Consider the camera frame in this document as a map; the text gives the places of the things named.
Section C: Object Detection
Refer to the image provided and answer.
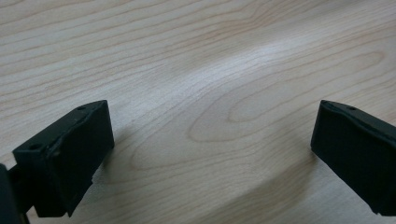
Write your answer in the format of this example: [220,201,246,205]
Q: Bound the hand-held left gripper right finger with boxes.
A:
[310,99,396,217]

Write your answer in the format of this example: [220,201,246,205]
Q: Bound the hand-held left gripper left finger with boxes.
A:
[11,99,116,218]

